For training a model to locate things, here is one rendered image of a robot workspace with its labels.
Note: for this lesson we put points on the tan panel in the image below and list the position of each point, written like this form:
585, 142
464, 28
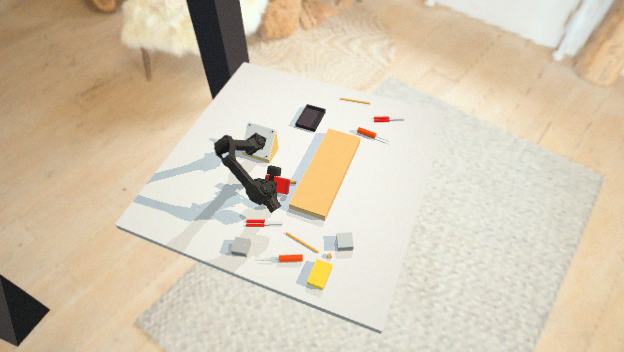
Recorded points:
320, 184

